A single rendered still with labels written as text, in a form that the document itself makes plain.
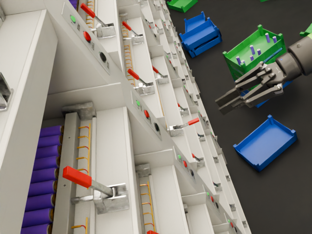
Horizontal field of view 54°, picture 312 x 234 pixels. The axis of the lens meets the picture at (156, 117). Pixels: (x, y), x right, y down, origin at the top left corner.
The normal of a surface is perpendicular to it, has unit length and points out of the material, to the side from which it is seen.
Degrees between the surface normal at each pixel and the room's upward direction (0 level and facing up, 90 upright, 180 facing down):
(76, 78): 90
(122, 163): 21
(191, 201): 90
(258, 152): 0
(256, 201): 0
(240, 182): 0
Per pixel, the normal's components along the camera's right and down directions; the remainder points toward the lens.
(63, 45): 0.14, 0.68
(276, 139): -0.45, -0.61
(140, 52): -0.11, -0.71
